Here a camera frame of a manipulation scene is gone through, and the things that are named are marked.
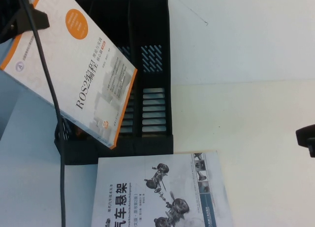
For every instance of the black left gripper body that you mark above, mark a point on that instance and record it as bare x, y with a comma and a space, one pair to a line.
12, 17

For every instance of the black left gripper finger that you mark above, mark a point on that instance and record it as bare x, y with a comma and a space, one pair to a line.
41, 21

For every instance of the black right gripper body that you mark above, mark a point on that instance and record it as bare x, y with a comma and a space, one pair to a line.
306, 136

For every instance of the white orange ROS2 book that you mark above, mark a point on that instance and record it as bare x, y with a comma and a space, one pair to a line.
81, 64

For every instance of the black plastic book stand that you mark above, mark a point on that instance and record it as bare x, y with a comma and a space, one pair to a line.
152, 27

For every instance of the white car suspension book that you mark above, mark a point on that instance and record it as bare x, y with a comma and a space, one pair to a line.
137, 192

